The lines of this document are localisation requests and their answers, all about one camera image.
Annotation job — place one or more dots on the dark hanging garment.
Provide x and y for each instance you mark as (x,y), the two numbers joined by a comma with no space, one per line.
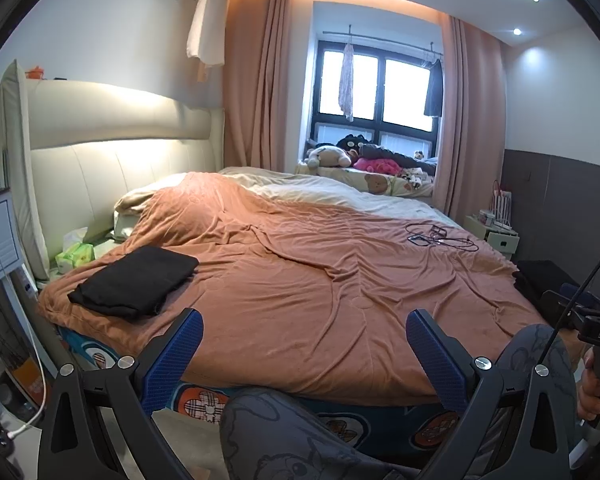
(434,90)

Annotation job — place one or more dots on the cream padded headboard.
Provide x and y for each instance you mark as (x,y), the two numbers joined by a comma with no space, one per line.
(105,160)

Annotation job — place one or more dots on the black framed window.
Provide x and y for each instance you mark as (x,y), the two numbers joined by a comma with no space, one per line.
(405,90)

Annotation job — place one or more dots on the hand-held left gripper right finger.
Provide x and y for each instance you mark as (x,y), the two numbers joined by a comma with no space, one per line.
(437,355)

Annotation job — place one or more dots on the metal clothes rail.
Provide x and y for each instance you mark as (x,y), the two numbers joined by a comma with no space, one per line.
(380,37)

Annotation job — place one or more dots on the pink cloth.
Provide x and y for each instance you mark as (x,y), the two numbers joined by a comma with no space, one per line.
(372,165)

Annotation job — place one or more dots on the pink curtain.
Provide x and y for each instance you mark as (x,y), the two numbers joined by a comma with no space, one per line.
(265,85)
(472,110)

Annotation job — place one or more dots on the small white green cabinet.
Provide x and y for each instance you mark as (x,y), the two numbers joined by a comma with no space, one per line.
(500,240)

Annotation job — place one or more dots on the light hanging garment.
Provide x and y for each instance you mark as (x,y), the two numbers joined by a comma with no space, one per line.
(347,80)

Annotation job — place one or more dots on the small orange object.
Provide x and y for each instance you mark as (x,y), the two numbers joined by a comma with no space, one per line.
(35,72)

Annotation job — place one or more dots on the white bedside cabinet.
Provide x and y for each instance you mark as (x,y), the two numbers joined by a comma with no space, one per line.
(0,240)

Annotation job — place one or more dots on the black pants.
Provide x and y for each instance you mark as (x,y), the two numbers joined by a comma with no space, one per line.
(135,280)

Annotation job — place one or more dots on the black plush toy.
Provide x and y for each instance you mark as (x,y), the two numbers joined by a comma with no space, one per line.
(352,141)

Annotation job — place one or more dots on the person's left leg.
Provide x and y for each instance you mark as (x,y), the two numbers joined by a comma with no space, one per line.
(270,435)

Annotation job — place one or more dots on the blue cartoon printed bedsheet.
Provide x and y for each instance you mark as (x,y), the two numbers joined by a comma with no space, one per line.
(205,405)

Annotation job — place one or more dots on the white bedside shelf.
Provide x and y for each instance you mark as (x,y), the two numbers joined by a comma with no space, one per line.
(42,385)

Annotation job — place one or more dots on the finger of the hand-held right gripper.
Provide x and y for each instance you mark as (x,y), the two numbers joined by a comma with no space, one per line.
(560,305)

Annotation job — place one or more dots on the green tissue pack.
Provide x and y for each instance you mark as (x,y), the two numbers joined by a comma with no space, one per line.
(75,255)

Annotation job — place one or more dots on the orange blanket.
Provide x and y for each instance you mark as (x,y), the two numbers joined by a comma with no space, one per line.
(305,285)

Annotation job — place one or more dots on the beige plush toy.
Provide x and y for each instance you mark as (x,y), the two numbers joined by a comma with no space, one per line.
(327,156)

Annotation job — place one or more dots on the person's right hand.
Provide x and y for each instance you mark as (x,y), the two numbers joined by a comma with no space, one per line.
(592,390)

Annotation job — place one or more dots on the white hanging cloth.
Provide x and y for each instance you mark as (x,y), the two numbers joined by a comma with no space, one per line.
(207,25)

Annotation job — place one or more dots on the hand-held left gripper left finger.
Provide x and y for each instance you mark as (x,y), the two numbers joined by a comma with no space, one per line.
(172,355)

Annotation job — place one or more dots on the black square plastic frame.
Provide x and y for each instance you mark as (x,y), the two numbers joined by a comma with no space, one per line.
(420,240)

